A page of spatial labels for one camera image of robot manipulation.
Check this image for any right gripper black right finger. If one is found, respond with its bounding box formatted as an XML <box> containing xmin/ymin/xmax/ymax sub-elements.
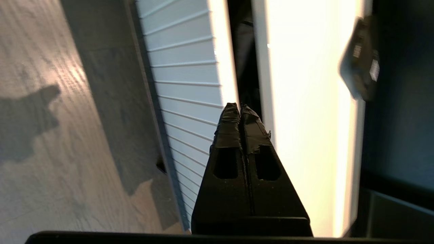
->
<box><xmin>239</xmin><ymin>104</ymin><xmax>314</xmax><ymax>237</ymax></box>

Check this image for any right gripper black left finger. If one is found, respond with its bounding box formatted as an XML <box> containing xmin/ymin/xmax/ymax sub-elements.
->
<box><xmin>191</xmin><ymin>102</ymin><xmax>253</xmax><ymax>237</ymax></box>

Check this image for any white fluted drawer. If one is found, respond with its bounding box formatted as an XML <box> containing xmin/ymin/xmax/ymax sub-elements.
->
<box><xmin>135</xmin><ymin>0</ymin><xmax>240</xmax><ymax>234</ymax></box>

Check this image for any white ribbed tv cabinet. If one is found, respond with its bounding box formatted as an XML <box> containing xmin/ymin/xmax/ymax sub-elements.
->
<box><xmin>252</xmin><ymin>0</ymin><xmax>373</xmax><ymax>238</ymax></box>

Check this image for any black set-top box with label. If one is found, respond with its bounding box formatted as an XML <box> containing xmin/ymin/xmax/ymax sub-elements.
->
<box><xmin>340</xmin><ymin>15</ymin><xmax>380</xmax><ymax>102</ymax></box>

